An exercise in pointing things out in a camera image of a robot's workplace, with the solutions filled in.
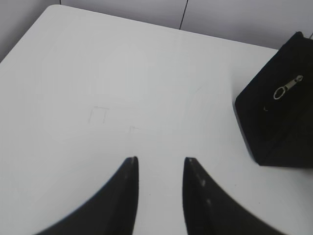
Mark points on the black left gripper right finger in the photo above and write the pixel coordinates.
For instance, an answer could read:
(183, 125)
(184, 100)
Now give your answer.
(209, 210)

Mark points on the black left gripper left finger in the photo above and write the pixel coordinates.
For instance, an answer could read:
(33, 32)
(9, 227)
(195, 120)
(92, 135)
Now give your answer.
(111, 211)

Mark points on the black canvas tote bag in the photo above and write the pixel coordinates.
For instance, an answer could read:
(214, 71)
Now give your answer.
(275, 110)

